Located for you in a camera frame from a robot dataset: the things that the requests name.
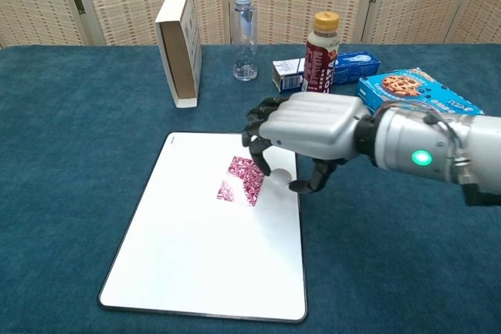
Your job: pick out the white rectangular board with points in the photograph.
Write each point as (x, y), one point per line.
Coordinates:
(203, 256)

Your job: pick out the brown coffee bottle gold cap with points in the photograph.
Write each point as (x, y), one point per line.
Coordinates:
(321, 60)

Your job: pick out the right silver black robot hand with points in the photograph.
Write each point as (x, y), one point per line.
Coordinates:
(313, 123)

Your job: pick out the blue white toothpaste box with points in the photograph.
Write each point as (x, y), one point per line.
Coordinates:
(356, 64)

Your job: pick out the white cardboard box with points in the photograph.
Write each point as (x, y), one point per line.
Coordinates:
(176, 56)

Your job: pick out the clear plastic water bottle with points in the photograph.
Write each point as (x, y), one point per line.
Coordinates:
(244, 36)

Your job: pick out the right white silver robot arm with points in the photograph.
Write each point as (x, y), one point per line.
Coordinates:
(422, 142)

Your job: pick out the blue cookie box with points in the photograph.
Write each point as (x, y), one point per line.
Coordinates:
(399, 87)

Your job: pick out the dark blue table cloth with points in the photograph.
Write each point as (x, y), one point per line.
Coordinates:
(58, 154)

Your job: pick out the pink patterned packet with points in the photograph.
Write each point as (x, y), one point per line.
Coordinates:
(252, 183)

